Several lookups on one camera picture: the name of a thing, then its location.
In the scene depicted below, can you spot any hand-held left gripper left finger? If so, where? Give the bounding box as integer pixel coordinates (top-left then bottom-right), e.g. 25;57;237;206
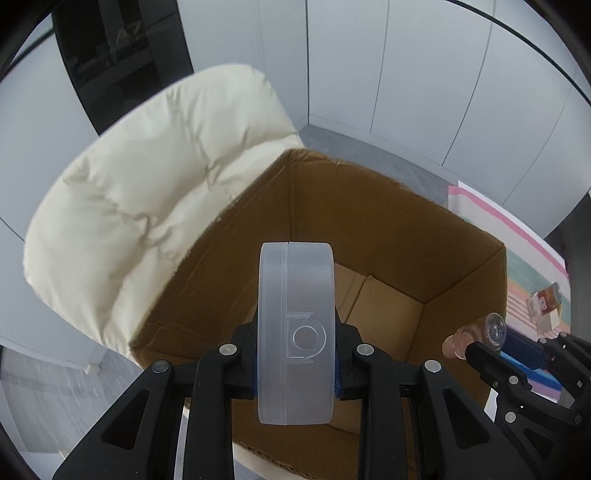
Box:
52;320;259;480

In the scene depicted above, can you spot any translucent round plastic case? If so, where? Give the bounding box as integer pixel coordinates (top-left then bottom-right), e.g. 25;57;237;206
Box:
257;241;339;425

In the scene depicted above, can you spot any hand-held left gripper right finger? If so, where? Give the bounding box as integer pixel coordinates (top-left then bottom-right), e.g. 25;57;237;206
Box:
332;314;541;480

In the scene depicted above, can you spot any small brown glass jar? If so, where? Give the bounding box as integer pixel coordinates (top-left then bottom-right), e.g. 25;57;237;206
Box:
526;284;565;334

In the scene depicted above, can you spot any clear bottle with cap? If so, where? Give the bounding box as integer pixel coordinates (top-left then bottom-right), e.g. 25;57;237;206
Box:
442;313;509;361

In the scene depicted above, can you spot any striped pastel blanket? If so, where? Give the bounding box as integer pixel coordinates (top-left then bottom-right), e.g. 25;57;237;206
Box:
447;181;571;407

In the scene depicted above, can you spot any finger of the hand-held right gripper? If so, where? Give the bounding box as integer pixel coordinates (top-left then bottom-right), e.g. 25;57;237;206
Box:
465;340;587;480
501;325;591;408

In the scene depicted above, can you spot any dark glass door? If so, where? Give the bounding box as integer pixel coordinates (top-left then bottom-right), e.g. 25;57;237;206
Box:
51;0;195;137

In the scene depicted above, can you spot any brown cardboard box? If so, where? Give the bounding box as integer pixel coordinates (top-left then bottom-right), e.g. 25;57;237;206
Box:
128;148;508;480

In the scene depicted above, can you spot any white built-in wardrobe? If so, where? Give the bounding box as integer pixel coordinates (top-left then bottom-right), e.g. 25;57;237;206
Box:
259;0;591;238

